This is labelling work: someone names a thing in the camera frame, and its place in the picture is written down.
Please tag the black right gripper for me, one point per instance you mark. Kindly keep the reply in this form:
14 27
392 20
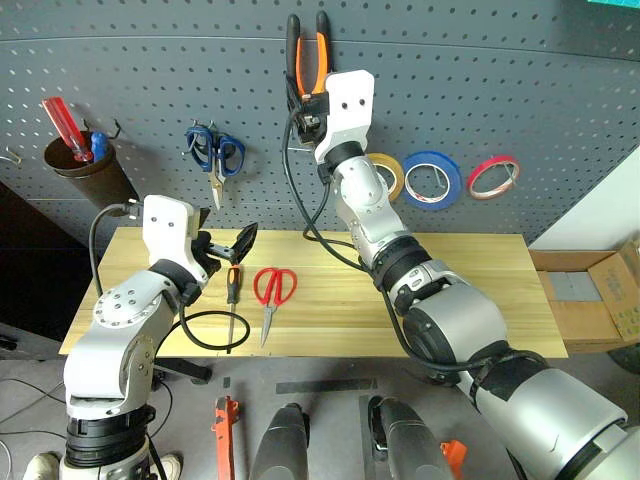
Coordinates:
311 109

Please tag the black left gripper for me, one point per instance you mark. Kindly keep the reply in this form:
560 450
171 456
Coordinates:
206 250

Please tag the orange and black pliers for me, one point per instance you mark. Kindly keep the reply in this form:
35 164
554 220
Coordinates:
299 55

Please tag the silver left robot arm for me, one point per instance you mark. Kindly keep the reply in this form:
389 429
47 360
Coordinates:
125 310

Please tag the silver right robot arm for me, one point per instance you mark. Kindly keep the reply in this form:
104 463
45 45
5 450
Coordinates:
450 320

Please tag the yellow tape roll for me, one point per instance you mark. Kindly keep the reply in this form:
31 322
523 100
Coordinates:
398 172

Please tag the black pegboard hook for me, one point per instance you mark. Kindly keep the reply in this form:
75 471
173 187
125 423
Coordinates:
118 129
86 125

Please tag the dark grey pegboard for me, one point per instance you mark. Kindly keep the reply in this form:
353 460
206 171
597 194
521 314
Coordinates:
150 60

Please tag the metal tape hook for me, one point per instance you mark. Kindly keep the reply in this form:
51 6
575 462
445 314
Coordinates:
441 181
510 171

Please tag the blue tape roll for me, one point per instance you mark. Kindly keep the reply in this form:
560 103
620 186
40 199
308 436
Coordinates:
456 175

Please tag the red tape roll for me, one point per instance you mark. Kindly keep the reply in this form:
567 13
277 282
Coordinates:
480 167

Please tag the silver pegboard hook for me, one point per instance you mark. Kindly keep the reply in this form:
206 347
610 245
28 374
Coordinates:
13 157

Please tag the orange and black screwdriver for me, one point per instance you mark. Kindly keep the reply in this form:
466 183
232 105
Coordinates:
233 285

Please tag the metal scissors hook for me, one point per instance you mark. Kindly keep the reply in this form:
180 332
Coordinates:
198 123

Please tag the dark brown holder cup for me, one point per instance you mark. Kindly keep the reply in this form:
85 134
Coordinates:
95 182

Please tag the black table base foot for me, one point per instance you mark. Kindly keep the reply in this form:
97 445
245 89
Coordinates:
187 370

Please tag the dark cabinet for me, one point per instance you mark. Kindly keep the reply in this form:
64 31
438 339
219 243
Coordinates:
40 280

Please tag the orange bar clamp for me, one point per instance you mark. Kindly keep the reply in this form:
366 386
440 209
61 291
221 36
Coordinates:
225 425

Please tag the dark rounded silver shape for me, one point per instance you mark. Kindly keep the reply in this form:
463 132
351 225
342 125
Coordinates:
280 445
410 440

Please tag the white shoe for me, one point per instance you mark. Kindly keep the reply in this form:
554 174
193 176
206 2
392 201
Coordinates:
42 466
172 466

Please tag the orange plastic piece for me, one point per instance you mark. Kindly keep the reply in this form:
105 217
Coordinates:
455 452

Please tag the teal board edge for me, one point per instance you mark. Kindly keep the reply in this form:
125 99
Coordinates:
615 2

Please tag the brown cardboard box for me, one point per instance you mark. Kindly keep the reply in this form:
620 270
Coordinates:
580 320

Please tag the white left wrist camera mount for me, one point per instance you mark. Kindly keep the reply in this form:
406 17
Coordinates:
167 225

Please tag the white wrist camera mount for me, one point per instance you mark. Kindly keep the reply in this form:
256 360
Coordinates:
350 125
167 225

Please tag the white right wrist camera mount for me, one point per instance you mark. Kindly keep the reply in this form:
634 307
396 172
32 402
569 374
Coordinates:
350 125

